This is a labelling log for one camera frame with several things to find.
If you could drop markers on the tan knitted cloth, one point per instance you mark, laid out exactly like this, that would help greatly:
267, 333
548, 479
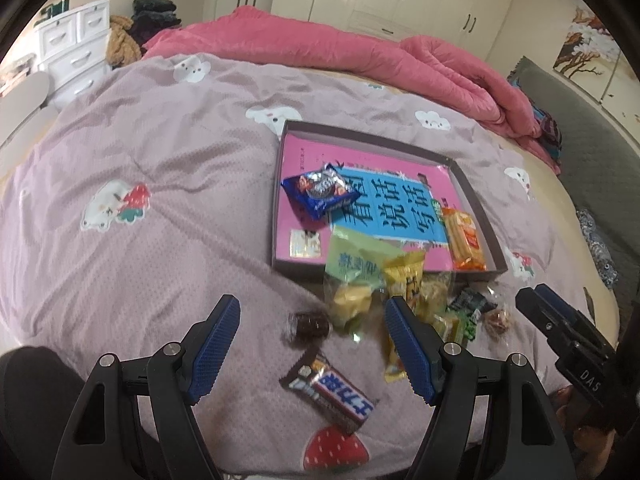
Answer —
122, 42

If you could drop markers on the lilac printed bed sheet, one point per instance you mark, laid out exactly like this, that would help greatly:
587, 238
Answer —
175, 160

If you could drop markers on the dark patterned cloth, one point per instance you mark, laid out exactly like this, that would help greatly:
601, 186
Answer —
549, 127

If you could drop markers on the orange rice cracker packet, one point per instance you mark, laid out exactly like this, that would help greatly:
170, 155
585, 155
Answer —
465, 240

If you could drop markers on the grey padded headboard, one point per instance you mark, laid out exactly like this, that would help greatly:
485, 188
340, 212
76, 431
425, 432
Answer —
590, 160

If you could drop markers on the dark round wrapped candy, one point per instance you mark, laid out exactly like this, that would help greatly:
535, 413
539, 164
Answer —
310, 325

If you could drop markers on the pink quilt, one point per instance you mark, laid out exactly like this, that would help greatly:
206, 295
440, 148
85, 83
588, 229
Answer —
310, 45

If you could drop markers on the green item on cabinet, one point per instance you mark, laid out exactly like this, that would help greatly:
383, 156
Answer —
54, 9

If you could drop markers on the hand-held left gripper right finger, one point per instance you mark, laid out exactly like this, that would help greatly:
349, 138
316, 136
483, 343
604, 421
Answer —
410, 350

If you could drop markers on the blue floral cloth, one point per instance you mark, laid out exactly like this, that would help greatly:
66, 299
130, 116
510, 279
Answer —
597, 245

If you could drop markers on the small green snack packet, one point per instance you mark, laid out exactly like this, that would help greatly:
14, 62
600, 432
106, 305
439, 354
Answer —
457, 327

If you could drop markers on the dark clothes pile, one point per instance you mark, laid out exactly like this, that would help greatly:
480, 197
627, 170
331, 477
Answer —
155, 17

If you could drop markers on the person's right hand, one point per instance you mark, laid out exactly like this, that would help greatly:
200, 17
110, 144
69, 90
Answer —
575, 425

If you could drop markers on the clear rice cracker packet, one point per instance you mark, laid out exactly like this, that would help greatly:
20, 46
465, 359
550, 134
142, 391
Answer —
435, 297

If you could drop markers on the blue snack packet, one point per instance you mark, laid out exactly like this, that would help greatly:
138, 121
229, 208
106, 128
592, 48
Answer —
320, 190

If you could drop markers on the pink book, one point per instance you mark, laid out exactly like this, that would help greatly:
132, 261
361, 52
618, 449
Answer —
380, 165

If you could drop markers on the yellow snack packet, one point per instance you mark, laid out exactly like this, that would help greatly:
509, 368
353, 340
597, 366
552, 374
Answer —
405, 275

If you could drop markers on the brown chocolate bar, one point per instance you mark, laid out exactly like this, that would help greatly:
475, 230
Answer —
335, 392

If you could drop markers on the white drawer cabinet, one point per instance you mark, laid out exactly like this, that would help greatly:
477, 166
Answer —
75, 55

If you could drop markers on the tree wall painting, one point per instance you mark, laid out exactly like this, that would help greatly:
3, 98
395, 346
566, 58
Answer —
595, 55

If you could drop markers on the small brown wrapped candy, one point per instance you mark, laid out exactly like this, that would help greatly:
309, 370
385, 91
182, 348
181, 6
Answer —
497, 321

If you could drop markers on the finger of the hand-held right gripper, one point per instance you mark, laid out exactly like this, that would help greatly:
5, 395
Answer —
537, 312
575, 320

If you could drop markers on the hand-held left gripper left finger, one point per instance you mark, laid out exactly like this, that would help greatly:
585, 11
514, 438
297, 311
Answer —
215, 350

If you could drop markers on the shallow cardboard box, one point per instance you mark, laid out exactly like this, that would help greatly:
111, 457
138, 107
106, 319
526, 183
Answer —
380, 135

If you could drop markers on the dark green snack packet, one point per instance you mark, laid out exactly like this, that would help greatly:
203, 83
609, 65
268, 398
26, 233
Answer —
472, 302

